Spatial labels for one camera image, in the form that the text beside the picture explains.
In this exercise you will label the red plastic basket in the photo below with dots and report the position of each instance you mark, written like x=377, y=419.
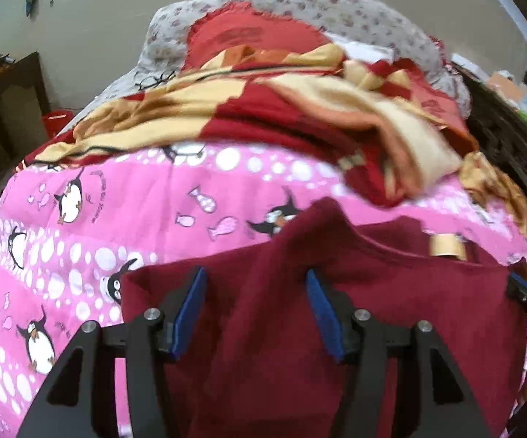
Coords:
x=58, y=123

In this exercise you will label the pink penguin print blanket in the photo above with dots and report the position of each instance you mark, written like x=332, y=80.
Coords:
x=131, y=200

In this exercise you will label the maroon sweater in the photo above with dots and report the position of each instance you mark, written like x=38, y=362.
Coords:
x=263, y=310

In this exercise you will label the black eyeglasses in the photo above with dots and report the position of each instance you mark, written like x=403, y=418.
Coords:
x=156, y=81

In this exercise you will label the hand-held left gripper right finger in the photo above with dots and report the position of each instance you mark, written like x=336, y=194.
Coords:
x=325, y=315

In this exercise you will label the red pillow towel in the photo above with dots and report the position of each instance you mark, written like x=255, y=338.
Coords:
x=245, y=32
x=436, y=100

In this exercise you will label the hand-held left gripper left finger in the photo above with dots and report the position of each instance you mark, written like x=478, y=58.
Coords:
x=190, y=310

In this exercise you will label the dark wooden table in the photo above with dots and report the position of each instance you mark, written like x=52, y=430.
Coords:
x=26, y=77

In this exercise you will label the white pillow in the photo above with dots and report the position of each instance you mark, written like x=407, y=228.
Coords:
x=363, y=50

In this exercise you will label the red and gold blanket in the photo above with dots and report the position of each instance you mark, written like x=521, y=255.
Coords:
x=254, y=105

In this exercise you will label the cardboard box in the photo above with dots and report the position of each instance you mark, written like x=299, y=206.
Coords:
x=505, y=84

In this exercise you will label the dark wooden headboard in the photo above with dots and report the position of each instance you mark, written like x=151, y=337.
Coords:
x=505, y=146

